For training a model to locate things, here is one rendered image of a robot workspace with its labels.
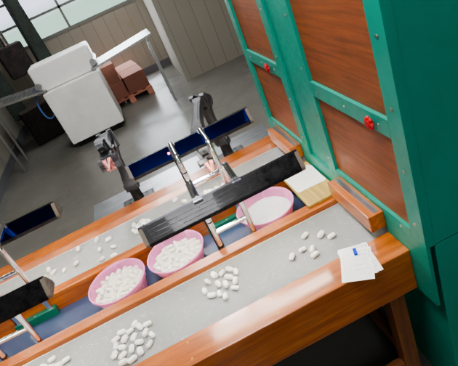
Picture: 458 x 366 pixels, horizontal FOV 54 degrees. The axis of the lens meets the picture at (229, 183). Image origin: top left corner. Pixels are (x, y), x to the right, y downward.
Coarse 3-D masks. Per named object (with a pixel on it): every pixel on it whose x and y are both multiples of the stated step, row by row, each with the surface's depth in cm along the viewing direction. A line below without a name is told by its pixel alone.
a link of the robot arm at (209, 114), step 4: (208, 104) 248; (204, 108) 252; (208, 108) 250; (204, 112) 252; (208, 112) 252; (212, 112) 255; (204, 116) 254; (208, 116) 254; (212, 116) 254; (208, 120) 255; (212, 120) 255; (216, 120) 258; (208, 124) 258; (220, 140) 262; (224, 140) 261; (216, 144) 264; (220, 144) 264; (224, 144) 264
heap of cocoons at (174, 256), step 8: (184, 240) 204; (192, 240) 202; (200, 240) 199; (168, 248) 204; (176, 248) 200; (184, 248) 199; (192, 248) 195; (160, 256) 200; (168, 256) 197; (176, 256) 195; (184, 256) 193; (192, 256) 191; (160, 264) 196; (168, 264) 193; (176, 264) 191; (184, 264) 189
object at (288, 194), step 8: (264, 192) 209; (272, 192) 208; (280, 192) 206; (288, 192) 201; (248, 200) 208; (240, 208) 205; (248, 208) 208; (288, 208) 189; (240, 216) 201; (280, 216) 187; (256, 224) 188; (264, 224) 187
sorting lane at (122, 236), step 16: (256, 160) 239; (160, 208) 235; (128, 224) 234; (112, 240) 227; (128, 240) 221; (64, 256) 231; (80, 256) 225; (96, 256) 220; (32, 272) 230; (48, 272) 224; (80, 272) 213; (0, 288) 229; (16, 288) 223
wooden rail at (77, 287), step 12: (216, 216) 210; (192, 228) 208; (204, 228) 210; (180, 240) 210; (132, 252) 207; (144, 252) 207; (108, 264) 206; (144, 264) 209; (84, 276) 205; (96, 276) 205; (60, 288) 204; (72, 288) 204; (84, 288) 206; (48, 300) 203; (60, 300) 205; (72, 300) 206; (24, 312) 202; (36, 312) 204; (0, 324) 201; (12, 324) 203; (0, 336) 204
